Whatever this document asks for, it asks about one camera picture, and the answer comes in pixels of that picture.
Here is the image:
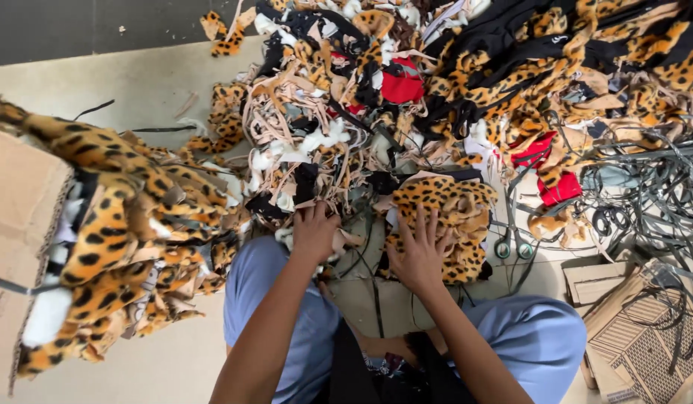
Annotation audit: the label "brown cardboard box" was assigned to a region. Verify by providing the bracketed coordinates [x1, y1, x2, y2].
[0, 128, 76, 396]

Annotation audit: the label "green handled scissors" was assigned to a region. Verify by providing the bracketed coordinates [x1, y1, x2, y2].
[492, 188, 537, 261]

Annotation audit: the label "thin black strap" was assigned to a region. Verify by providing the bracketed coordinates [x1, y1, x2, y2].
[73, 99, 116, 121]
[130, 124, 198, 134]

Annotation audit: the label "pile of leopard plush offcuts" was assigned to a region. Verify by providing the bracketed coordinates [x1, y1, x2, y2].
[0, 97, 243, 378]

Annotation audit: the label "small leopard fabric scrap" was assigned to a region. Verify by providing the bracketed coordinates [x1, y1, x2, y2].
[199, 10, 247, 58]

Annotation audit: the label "beige fabric scrap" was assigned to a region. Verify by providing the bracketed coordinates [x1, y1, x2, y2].
[327, 227, 367, 262]

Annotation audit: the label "red fabric piece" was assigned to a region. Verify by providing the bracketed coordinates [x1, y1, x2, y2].
[508, 131, 559, 169]
[536, 171, 584, 208]
[379, 56, 427, 105]

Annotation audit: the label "heap of mixed fabric scraps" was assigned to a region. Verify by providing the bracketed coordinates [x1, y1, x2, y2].
[178, 0, 693, 281]

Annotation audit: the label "flattened printed cardboard carton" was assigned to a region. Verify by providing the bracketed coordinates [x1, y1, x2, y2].
[562, 257, 693, 404]

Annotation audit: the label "person's left hand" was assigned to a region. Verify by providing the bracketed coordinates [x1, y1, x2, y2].
[290, 200, 343, 264]

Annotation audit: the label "black cloth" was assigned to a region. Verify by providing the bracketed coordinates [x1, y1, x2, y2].
[323, 317, 479, 404]

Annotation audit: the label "olive grey fabric sheet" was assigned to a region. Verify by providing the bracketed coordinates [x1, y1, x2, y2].
[323, 210, 496, 340]

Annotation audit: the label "person's right hand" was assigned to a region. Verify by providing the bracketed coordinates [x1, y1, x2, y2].
[386, 203, 455, 294]

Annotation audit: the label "leopard print plush fabric piece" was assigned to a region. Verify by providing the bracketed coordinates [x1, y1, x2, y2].
[380, 177, 500, 286]

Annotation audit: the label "person's blue trousers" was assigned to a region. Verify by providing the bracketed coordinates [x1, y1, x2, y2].
[223, 235, 589, 404]

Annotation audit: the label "tangle of grey straps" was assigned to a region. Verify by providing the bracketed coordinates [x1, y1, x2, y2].
[571, 109, 693, 281]

